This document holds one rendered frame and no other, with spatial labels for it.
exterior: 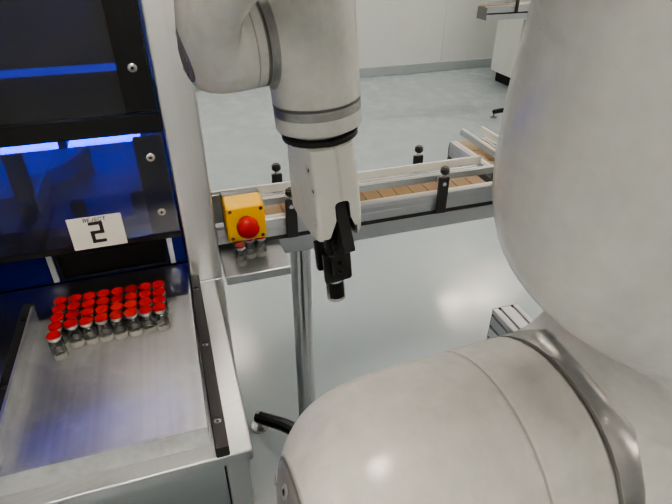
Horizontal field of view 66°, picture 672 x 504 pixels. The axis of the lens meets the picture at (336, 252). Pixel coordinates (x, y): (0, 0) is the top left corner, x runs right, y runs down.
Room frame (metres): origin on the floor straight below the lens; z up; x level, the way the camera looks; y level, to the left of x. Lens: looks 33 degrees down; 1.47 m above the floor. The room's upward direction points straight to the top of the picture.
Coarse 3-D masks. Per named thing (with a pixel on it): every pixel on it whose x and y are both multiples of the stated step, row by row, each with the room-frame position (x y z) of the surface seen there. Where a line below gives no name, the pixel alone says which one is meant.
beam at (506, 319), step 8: (512, 304) 1.16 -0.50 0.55; (496, 312) 1.12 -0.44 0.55; (504, 312) 1.12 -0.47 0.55; (512, 312) 1.12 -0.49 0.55; (520, 312) 1.12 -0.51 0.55; (496, 320) 1.11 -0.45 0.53; (504, 320) 1.08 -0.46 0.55; (512, 320) 1.09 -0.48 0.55; (520, 320) 1.08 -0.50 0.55; (528, 320) 1.08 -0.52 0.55; (496, 328) 1.10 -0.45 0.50; (504, 328) 1.08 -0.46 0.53; (512, 328) 1.05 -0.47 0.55; (520, 328) 1.05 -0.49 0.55; (488, 336) 1.13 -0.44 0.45; (496, 336) 1.10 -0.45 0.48
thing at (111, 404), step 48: (144, 336) 0.65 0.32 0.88; (192, 336) 0.65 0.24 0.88; (48, 384) 0.55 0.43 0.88; (96, 384) 0.55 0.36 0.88; (144, 384) 0.55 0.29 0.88; (192, 384) 0.55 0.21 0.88; (0, 432) 0.44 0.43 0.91; (48, 432) 0.46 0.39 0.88; (96, 432) 0.46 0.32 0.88; (144, 432) 0.46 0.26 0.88; (192, 432) 0.44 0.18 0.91; (0, 480) 0.37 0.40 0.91; (48, 480) 0.38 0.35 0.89
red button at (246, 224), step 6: (246, 216) 0.82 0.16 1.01; (240, 222) 0.81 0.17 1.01; (246, 222) 0.80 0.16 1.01; (252, 222) 0.81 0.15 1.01; (240, 228) 0.80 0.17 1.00; (246, 228) 0.80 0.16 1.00; (252, 228) 0.80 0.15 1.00; (258, 228) 0.81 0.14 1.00; (240, 234) 0.80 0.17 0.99; (246, 234) 0.80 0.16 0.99; (252, 234) 0.80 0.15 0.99
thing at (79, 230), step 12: (96, 216) 0.76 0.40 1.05; (108, 216) 0.77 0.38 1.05; (120, 216) 0.77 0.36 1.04; (72, 228) 0.75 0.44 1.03; (84, 228) 0.75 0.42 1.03; (96, 228) 0.76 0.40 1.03; (108, 228) 0.76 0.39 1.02; (120, 228) 0.77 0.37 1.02; (72, 240) 0.75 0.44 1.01; (84, 240) 0.75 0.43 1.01; (108, 240) 0.76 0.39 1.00; (120, 240) 0.77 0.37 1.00
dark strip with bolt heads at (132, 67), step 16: (112, 0) 0.79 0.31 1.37; (128, 0) 0.80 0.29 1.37; (112, 16) 0.79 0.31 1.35; (128, 16) 0.80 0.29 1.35; (112, 32) 0.79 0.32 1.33; (128, 32) 0.80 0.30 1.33; (112, 48) 0.79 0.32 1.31; (128, 48) 0.80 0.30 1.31; (144, 48) 0.81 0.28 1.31; (128, 64) 0.79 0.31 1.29; (144, 64) 0.80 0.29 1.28; (128, 80) 0.79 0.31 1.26; (144, 80) 0.80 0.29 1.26; (128, 96) 0.79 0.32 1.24; (144, 96) 0.80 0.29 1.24; (160, 208) 0.79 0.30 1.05
